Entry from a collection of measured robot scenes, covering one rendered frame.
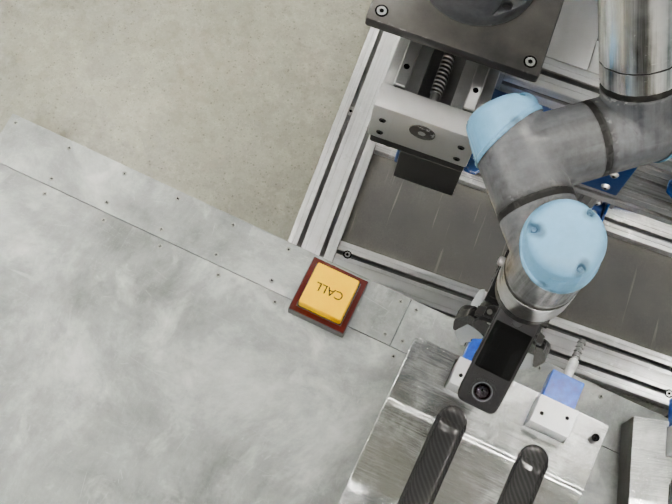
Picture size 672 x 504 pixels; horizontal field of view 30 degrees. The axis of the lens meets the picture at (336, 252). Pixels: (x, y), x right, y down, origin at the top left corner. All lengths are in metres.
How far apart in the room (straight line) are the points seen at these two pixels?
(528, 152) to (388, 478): 0.52
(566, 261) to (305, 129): 1.56
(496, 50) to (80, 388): 0.67
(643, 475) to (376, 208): 0.91
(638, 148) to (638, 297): 1.19
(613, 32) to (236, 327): 0.70
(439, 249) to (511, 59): 0.83
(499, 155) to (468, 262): 1.17
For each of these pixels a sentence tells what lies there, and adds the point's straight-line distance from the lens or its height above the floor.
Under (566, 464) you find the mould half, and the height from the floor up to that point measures 0.89.
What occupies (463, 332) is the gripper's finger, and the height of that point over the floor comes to 1.06.
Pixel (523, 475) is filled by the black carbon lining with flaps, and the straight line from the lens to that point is 1.56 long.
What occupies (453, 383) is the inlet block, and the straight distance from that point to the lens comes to 1.53.
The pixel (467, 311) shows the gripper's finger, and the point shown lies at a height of 1.11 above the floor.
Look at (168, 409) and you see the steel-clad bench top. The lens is 1.62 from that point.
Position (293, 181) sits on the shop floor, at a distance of 2.57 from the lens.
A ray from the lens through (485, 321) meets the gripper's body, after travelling 1.32.
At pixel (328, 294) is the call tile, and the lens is 1.62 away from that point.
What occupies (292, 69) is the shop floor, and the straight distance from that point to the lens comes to 2.68.
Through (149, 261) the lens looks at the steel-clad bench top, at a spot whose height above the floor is 0.80.
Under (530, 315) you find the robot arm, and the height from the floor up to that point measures 1.23.
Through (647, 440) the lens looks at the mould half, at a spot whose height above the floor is 0.86.
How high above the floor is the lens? 2.39
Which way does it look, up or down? 71 degrees down
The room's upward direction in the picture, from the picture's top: 11 degrees clockwise
